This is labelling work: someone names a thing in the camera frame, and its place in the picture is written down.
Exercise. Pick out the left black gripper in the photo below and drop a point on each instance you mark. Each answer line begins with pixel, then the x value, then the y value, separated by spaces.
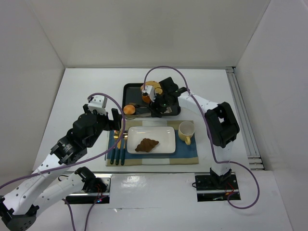
pixel 115 118

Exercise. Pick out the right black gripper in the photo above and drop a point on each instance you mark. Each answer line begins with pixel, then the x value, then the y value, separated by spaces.
pixel 156 106

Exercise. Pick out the metal serving tongs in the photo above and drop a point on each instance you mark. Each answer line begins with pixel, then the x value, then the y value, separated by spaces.
pixel 131 117

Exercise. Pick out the brown chocolate croissant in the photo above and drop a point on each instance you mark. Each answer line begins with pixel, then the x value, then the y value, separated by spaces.
pixel 146 145

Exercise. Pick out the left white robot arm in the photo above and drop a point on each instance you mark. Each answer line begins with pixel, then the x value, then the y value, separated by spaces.
pixel 20 208

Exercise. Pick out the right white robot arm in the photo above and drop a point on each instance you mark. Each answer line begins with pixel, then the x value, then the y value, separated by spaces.
pixel 221 124

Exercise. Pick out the stacked bread slices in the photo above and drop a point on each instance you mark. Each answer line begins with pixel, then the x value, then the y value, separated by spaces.
pixel 156 85

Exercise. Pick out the small round bun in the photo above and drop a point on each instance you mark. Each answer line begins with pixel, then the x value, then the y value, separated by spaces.
pixel 129 109

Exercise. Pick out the black baking tray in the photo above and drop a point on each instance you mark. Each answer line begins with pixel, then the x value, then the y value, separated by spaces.
pixel 132 94

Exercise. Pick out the white rectangular plate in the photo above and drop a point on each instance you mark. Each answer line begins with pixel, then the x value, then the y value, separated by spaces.
pixel 165 136

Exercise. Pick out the yellow ceramic mug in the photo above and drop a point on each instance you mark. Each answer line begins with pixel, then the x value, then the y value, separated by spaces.
pixel 186 131

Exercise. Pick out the blue beige placemat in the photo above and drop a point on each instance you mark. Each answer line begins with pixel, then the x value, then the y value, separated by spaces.
pixel 183 155

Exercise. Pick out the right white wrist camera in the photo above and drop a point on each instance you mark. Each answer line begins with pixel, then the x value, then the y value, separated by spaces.
pixel 147 93

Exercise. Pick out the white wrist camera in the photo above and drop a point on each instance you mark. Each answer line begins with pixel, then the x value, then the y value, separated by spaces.
pixel 147 93
pixel 97 105

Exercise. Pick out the gold spoon green handle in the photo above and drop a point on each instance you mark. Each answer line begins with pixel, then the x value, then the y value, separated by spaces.
pixel 123 156

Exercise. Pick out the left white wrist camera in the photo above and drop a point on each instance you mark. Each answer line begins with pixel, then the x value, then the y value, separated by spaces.
pixel 97 105

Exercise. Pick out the gold knife green handle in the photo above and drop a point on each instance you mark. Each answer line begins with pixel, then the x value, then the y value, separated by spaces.
pixel 117 158

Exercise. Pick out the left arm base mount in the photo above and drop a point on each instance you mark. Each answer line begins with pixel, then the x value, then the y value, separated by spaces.
pixel 99 192

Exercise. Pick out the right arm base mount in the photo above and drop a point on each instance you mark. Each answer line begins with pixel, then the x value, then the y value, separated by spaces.
pixel 208 192

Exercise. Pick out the aluminium frame rail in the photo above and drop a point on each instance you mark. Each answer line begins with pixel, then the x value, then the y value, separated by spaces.
pixel 254 158

